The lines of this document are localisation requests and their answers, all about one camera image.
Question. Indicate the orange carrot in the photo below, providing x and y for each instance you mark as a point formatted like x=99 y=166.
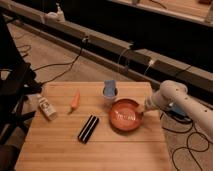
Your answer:
x=75 y=102

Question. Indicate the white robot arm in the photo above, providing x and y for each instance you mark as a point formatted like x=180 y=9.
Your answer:
x=174 y=92

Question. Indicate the blue power box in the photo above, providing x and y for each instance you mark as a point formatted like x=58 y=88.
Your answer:
x=176 y=109

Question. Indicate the grey metal rail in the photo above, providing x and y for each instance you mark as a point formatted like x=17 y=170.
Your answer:
x=150 y=45

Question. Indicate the black rectangular case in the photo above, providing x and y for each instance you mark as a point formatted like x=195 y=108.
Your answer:
x=88 y=129

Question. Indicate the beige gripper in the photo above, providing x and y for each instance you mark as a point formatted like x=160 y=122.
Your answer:
x=148 y=105

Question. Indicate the blue sponge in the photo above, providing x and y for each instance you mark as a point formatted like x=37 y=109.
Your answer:
x=109 y=86

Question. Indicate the white plastic bottle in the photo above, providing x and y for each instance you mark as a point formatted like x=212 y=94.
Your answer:
x=46 y=108

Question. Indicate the white device on rail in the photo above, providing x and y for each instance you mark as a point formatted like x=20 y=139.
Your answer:
x=58 y=15

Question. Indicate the orange ceramic bowl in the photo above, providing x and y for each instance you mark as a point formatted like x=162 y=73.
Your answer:
x=123 y=116

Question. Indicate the white paper cup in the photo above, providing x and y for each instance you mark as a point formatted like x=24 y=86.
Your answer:
x=109 y=100

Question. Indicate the black tripod stand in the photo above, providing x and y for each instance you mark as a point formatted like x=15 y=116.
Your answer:
x=17 y=80

